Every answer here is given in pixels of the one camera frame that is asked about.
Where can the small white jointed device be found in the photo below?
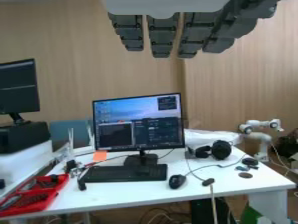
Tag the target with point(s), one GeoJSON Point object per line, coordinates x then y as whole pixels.
{"type": "Point", "coordinates": [261, 133]}

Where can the computer monitor with stand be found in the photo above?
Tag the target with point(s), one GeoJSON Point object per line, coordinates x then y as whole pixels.
{"type": "Point", "coordinates": [137, 123]}

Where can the black mouse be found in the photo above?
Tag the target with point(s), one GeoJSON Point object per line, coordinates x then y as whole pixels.
{"type": "Point", "coordinates": [177, 181]}

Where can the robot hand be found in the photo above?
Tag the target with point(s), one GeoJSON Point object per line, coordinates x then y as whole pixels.
{"type": "Point", "coordinates": [168, 30]}

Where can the dark monitor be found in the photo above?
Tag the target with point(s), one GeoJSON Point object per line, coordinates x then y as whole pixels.
{"type": "Point", "coordinates": [16, 86]}

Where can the large white desk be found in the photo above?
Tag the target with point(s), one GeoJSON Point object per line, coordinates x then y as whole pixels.
{"type": "Point", "coordinates": [133, 195]}

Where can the red tray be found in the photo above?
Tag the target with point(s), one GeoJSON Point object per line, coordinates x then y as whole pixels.
{"type": "Point", "coordinates": [24, 204]}
{"type": "Point", "coordinates": [47, 185]}

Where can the black equipment case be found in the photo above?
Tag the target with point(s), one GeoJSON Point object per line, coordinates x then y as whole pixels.
{"type": "Point", "coordinates": [22, 135]}

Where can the black keyboard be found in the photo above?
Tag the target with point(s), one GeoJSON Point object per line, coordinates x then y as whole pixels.
{"type": "Point", "coordinates": [127, 173]}

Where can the orange sticky note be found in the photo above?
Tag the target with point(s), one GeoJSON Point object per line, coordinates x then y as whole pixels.
{"type": "Point", "coordinates": [100, 156]}

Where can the black headphones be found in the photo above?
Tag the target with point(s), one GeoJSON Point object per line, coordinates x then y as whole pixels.
{"type": "Point", "coordinates": [220, 150]}

